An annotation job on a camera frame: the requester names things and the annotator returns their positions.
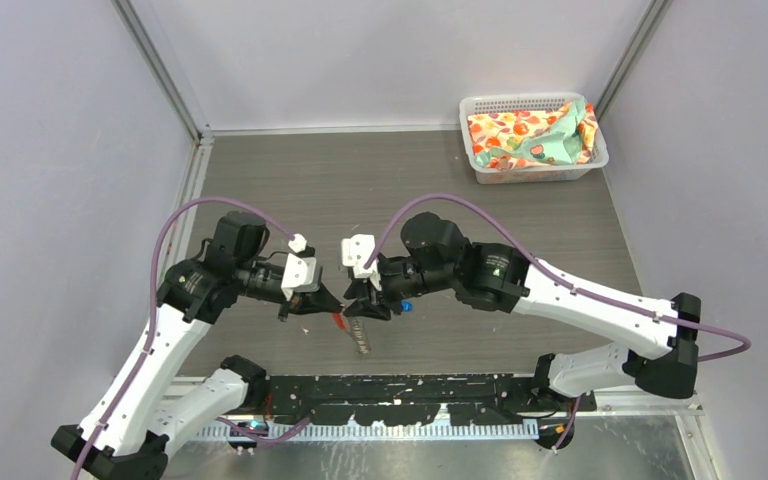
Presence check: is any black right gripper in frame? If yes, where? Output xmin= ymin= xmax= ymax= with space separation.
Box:
xmin=343 ymin=255 xmax=456 ymax=320

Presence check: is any red key tag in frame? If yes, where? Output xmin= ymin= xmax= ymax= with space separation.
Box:
xmin=332 ymin=313 xmax=348 ymax=331

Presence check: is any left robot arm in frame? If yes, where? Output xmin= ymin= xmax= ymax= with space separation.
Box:
xmin=51 ymin=211 xmax=342 ymax=479

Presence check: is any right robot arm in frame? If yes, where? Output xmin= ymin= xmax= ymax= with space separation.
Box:
xmin=340 ymin=212 xmax=701 ymax=411

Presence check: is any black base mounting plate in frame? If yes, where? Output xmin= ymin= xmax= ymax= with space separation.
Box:
xmin=249 ymin=373 xmax=574 ymax=427

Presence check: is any colourful patterned cloth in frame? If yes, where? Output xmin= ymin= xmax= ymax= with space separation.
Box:
xmin=466 ymin=100 xmax=598 ymax=170

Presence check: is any white plastic basket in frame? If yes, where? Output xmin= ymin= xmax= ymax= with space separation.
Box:
xmin=459 ymin=92 xmax=609 ymax=184

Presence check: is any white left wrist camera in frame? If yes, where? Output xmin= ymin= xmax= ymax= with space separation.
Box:
xmin=281 ymin=233 xmax=321 ymax=301

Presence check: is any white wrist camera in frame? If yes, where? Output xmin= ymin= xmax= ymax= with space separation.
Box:
xmin=281 ymin=233 xmax=321 ymax=301
xmin=340 ymin=234 xmax=382 ymax=291

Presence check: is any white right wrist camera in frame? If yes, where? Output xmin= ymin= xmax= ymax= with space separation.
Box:
xmin=340 ymin=234 xmax=382 ymax=291

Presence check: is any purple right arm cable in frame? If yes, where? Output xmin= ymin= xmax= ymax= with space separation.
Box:
xmin=362 ymin=193 xmax=753 ymax=453

